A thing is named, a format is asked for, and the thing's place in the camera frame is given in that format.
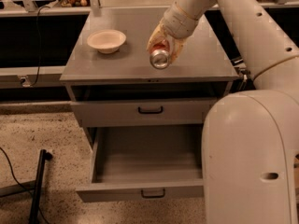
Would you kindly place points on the black stand leg left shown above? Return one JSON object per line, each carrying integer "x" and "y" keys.
{"x": 44, "y": 156}

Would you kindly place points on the red coke can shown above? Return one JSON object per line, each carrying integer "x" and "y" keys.
{"x": 160, "y": 55}

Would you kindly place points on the black drawer handle lower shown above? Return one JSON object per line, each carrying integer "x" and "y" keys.
{"x": 152, "y": 193}

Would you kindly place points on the grey drawer cabinet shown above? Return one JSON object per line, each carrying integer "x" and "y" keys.
{"x": 201, "y": 71}

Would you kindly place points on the black drawer handle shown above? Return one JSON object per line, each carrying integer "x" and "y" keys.
{"x": 153, "y": 111}
{"x": 152, "y": 193}

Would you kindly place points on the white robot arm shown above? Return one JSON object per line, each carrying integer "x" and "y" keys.
{"x": 250, "y": 139}

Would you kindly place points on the black drawer handle upper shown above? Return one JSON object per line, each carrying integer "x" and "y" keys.
{"x": 153, "y": 111}

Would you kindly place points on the white paper bowl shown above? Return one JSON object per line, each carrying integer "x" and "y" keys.
{"x": 106, "y": 41}

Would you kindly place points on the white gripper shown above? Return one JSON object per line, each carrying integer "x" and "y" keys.
{"x": 177, "y": 22}

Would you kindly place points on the closed grey top drawer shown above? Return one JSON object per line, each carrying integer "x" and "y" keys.
{"x": 124, "y": 113}

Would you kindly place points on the open grey middle drawer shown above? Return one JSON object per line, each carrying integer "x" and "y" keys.
{"x": 126, "y": 160}

